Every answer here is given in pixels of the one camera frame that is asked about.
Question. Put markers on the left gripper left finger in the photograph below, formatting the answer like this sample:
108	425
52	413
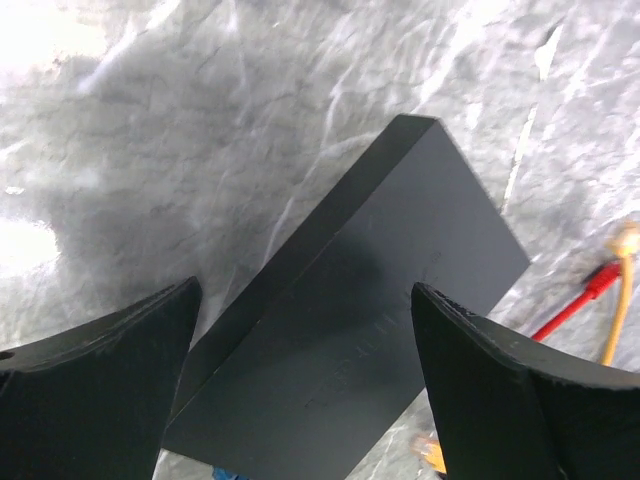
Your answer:
93	402

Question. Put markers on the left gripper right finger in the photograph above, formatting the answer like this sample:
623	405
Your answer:
508	407

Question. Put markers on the black network switch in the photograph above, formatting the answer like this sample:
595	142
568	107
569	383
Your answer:
315	359

